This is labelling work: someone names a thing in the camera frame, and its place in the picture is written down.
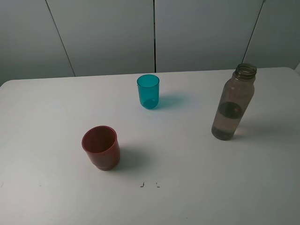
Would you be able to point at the teal translucent plastic cup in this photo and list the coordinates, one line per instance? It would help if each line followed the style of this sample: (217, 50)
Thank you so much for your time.
(148, 89)

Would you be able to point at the smoky translucent plastic bottle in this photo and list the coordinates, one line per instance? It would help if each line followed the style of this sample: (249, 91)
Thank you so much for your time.
(236, 96)

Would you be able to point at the red plastic cup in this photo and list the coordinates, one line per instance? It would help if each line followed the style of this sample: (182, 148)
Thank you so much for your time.
(101, 145)

